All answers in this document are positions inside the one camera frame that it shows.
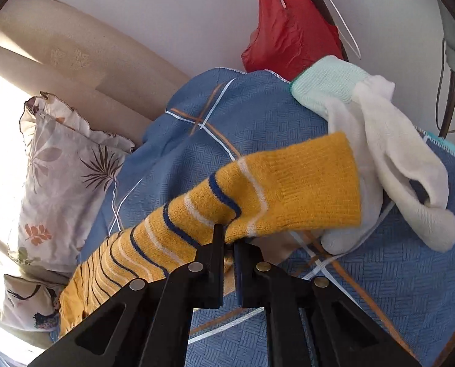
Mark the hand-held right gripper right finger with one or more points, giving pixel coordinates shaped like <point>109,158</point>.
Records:
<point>239,275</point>

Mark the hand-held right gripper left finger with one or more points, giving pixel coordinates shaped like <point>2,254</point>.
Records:
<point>213,271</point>

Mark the yellow striped sock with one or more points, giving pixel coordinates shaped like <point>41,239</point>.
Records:
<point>288,183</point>

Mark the blue patterned blanket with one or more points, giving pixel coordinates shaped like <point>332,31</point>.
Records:
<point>273,130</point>

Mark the floral ruffled pillow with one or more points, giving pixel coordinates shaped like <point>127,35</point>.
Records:
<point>63,183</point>

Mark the small printed pillow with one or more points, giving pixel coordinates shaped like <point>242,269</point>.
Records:
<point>30,302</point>

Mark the white sock with green cuff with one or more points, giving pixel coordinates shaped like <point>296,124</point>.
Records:
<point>384,153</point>

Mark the red plastic bag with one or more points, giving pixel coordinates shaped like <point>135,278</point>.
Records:
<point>285,34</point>

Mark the beige curtain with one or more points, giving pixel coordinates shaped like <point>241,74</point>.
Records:
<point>59,68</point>

